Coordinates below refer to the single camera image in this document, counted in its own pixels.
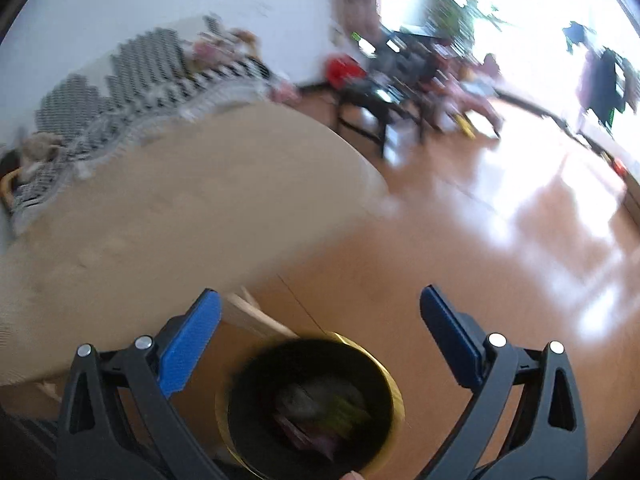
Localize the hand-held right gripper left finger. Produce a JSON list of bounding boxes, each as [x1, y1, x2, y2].
[[56, 287, 231, 480]]

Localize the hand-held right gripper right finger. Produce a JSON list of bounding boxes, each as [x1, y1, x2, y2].
[[419, 284, 590, 480]]

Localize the black bin with gold rim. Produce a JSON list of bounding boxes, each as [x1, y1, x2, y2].
[[215, 331, 405, 480]]

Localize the white plastic bag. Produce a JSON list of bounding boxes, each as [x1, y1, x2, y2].
[[275, 382, 331, 423]]

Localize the green yellow snack wrapper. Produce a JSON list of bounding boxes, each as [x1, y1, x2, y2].
[[325, 395, 373, 436]]

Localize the wooden table leg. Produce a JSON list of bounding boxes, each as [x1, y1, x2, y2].
[[222, 287, 301, 341]]

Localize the yellow floor item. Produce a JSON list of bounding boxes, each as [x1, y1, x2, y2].
[[452, 112, 476, 138]]

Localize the black side table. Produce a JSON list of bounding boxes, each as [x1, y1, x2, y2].
[[336, 80, 426, 158]]

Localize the beige floral cloth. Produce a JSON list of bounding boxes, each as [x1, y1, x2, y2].
[[22, 132, 63, 166]]

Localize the black white striped blanket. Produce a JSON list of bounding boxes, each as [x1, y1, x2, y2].
[[10, 15, 301, 231]]

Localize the red bag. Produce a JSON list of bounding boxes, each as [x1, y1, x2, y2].
[[324, 56, 366, 86]]

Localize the dark hanging clothes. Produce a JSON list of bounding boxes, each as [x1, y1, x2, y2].
[[575, 45, 628, 128]]

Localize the pink floral cushion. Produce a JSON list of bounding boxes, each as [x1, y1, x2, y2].
[[192, 27, 261, 68]]

